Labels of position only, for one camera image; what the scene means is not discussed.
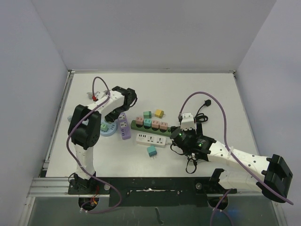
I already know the green charger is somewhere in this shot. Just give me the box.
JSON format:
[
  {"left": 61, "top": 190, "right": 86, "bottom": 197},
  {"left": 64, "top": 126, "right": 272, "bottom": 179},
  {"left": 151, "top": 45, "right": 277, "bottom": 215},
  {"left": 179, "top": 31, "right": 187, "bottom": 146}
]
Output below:
[
  {"left": 101, "top": 123, "right": 108, "bottom": 132},
  {"left": 143, "top": 111, "right": 152, "bottom": 119}
]

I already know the pink charger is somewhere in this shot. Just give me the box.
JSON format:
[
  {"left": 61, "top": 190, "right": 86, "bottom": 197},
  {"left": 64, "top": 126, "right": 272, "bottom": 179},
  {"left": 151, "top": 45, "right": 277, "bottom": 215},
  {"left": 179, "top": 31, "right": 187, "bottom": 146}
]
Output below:
[
  {"left": 159, "top": 121, "right": 168, "bottom": 130},
  {"left": 151, "top": 120, "right": 160, "bottom": 129},
  {"left": 135, "top": 117, "right": 144, "bottom": 126}
]

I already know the teal charger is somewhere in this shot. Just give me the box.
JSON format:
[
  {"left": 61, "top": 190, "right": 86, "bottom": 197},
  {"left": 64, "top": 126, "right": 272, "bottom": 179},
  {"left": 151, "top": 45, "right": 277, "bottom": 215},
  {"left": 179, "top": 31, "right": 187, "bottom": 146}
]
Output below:
[
  {"left": 147, "top": 145, "right": 157, "bottom": 157},
  {"left": 143, "top": 119, "right": 152, "bottom": 127}
]

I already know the yellow charger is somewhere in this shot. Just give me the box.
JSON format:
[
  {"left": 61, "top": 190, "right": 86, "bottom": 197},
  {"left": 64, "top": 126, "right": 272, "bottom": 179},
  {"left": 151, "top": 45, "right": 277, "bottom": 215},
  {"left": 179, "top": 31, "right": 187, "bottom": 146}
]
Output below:
[{"left": 154, "top": 109, "right": 165, "bottom": 119}]

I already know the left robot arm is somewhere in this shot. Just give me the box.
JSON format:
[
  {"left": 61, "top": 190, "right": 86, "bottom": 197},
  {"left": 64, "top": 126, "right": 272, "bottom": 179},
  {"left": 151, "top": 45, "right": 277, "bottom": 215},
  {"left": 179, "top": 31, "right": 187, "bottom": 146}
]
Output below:
[{"left": 66, "top": 86, "right": 137, "bottom": 194}]

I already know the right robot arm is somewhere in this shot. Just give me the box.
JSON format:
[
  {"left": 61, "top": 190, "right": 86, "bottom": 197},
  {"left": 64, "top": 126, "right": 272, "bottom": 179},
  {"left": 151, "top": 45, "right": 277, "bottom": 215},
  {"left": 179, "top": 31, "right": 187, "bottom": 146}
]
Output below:
[{"left": 170, "top": 127, "right": 293, "bottom": 203}]

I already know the round blue power strip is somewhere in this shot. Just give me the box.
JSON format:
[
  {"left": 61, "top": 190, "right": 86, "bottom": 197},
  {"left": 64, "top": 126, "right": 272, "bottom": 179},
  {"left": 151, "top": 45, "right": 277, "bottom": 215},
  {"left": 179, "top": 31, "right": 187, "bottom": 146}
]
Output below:
[{"left": 100, "top": 120, "right": 118, "bottom": 137}]

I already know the purple power strip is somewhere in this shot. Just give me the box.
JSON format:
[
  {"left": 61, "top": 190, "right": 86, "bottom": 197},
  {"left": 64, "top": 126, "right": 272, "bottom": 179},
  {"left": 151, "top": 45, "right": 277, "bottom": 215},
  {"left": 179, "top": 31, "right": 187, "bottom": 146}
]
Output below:
[{"left": 118, "top": 112, "right": 131, "bottom": 140}]

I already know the green power strip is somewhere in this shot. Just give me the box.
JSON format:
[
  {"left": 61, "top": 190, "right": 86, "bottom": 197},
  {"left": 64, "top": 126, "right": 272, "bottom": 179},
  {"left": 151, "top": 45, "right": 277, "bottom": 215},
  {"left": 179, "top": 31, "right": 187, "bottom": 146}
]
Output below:
[{"left": 130, "top": 120, "right": 172, "bottom": 137}]

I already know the white power strip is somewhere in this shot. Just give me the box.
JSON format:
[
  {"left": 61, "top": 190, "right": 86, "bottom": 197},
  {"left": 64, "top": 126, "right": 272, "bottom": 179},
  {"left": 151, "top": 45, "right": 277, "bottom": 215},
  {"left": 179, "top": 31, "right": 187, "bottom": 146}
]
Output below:
[{"left": 136, "top": 133, "right": 166, "bottom": 145}]

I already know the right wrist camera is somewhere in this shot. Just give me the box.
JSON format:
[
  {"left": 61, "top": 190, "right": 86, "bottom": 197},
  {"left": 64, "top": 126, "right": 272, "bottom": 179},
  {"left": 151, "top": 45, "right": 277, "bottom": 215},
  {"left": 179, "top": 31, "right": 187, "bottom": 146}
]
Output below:
[{"left": 180, "top": 113, "right": 197, "bottom": 131}]

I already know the black power cord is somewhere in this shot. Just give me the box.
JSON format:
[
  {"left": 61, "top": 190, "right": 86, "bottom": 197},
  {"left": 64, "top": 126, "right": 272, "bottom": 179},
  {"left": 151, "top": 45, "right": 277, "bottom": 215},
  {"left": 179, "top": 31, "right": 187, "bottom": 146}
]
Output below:
[{"left": 175, "top": 100, "right": 212, "bottom": 125}]

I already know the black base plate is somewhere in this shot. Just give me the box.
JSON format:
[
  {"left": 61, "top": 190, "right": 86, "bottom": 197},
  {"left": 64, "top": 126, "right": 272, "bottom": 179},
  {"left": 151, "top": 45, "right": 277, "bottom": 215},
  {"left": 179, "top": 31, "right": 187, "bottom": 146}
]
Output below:
[{"left": 68, "top": 177, "right": 226, "bottom": 207}]

